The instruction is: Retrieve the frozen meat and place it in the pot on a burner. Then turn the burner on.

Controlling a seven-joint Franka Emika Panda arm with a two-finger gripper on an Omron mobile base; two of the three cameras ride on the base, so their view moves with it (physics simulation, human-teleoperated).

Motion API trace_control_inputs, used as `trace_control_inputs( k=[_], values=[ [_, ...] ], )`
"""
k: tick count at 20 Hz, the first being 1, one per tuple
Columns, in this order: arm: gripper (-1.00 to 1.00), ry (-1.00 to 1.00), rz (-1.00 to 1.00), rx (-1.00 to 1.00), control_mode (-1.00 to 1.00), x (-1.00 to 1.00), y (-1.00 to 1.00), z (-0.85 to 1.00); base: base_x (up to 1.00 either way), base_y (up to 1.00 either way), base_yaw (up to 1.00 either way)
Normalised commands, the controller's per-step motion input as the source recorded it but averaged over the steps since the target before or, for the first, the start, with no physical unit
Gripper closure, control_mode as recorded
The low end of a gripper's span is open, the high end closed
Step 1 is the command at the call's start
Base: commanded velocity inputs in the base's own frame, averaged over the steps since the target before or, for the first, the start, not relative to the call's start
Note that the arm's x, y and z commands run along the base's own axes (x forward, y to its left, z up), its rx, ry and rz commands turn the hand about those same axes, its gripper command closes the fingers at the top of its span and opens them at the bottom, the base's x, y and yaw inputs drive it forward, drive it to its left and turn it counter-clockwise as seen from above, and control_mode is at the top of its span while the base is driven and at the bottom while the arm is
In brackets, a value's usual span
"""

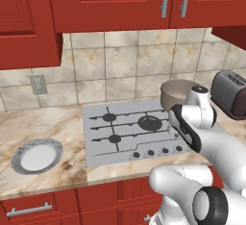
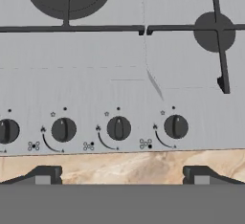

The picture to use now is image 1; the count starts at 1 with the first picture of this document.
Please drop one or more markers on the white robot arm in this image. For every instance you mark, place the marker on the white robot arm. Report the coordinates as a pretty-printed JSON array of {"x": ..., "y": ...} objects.
[{"x": 221, "y": 152}]

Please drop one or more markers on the grey metal pot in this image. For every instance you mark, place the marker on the grey metal pot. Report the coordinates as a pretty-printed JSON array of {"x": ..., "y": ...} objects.
[{"x": 174, "y": 92}]

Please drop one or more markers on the grey gas hob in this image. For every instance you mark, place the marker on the grey gas hob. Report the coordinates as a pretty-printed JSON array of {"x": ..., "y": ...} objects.
[{"x": 128, "y": 129}]

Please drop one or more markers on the black hob knob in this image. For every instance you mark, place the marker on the black hob knob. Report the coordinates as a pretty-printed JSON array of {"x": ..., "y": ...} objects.
[
  {"x": 151, "y": 153},
  {"x": 165, "y": 150},
  {"x": 136, "y": 154},
  {"x": 178, "y": 148}
]

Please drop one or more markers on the red base cupboard door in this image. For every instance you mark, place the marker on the red base cupboard door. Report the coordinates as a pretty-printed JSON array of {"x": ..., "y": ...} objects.
[
  {"x": 137, "y": 200},
  {"x": 97, "y": 203}
]

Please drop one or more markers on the white plate with grey rim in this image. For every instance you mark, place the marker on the white plate with grey rim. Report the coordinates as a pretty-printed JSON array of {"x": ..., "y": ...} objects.
[{"x": 37, "y": 156}]

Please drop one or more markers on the grey and black toaster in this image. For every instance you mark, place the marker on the grey and black toaster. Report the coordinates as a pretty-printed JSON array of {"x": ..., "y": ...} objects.
[{"x": 229, "y": 94}]

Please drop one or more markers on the red drawer front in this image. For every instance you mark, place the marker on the red drawer front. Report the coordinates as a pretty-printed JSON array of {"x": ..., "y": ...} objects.
[{"x": 38, "y": 208}]

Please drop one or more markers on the grey wall socket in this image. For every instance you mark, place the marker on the grey wall socket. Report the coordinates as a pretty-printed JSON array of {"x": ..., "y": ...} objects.
[{"x": 38, "y": 84}]

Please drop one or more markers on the red wall cupboard door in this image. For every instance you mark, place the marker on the red wall cupboard door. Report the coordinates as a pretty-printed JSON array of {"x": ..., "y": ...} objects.
[
  {"x": 217, "y": 1},
  {"x": 25, "y": 20},
  {"x": 109, "y": 4}
]

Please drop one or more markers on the red wall cupboard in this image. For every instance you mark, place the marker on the red wall cupboard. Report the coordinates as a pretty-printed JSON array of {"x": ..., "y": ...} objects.
[{"x": 232, "y": 36}]

